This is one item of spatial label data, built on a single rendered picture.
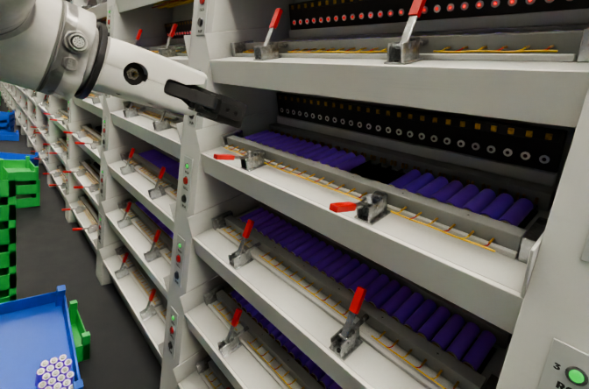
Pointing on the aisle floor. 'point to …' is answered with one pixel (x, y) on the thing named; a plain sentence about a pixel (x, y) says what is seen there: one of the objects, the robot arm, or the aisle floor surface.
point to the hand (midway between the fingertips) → (221, 109)
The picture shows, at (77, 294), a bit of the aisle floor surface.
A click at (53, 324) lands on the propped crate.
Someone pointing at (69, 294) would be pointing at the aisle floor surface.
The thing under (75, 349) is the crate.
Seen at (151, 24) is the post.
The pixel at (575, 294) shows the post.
